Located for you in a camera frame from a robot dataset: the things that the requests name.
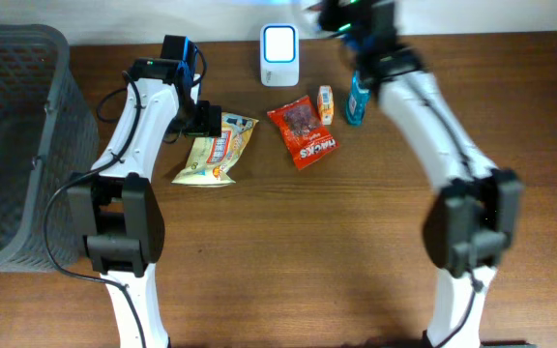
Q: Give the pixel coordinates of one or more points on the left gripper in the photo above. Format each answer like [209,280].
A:
[206,121]

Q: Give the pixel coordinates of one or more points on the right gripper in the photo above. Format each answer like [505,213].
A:
[330,17]

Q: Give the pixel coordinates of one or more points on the yellow snack bag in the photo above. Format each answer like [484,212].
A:
[211,158]

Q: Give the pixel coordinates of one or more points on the blue mouthwash bottle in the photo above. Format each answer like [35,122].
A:
[357,100]

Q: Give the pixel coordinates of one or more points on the small orange box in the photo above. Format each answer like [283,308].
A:
[325,105]

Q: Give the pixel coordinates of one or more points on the red candy bag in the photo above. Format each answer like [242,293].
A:
[305,137]

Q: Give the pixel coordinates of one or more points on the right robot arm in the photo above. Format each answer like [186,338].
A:
[472,220]

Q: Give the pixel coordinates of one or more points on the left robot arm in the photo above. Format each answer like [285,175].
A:
[116,215]

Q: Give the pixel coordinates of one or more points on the white barcode scanner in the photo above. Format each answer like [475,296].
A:
[279,55]

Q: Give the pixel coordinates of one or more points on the grey plastic mesh basket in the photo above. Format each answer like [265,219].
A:
[47,132]

